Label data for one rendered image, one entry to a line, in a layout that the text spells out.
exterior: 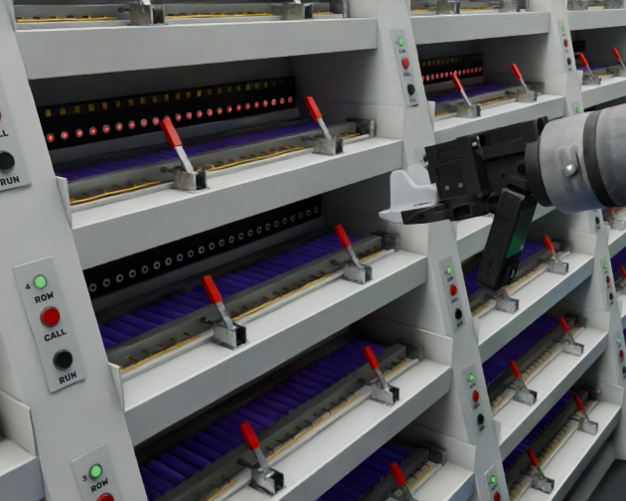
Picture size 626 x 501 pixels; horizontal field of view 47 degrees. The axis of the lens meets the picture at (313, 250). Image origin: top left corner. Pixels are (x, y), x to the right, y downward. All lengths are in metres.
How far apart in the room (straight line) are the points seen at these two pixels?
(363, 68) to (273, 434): 0.59
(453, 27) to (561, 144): 0.73
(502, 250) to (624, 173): 0.15
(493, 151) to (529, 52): 1.10
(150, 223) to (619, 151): 0.47
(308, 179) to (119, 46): 0.31
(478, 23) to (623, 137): 0.84
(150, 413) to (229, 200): 0.26
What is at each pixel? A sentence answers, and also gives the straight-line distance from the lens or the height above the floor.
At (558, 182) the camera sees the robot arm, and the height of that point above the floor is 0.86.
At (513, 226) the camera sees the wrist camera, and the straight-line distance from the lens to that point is 0.74.
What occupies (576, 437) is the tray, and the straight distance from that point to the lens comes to 1.80.
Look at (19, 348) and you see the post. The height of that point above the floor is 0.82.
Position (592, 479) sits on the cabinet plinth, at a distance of 1.90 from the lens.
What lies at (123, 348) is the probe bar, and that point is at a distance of 0.85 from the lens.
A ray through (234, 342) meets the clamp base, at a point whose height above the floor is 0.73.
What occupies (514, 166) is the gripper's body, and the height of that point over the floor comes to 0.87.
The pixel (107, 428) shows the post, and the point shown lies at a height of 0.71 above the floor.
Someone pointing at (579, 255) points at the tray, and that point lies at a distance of 1.83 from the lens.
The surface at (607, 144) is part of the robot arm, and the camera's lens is 0.67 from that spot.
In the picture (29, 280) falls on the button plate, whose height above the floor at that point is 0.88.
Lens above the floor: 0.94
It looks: 8 degrees down
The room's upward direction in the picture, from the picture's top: 13 degrees counter-clockwise
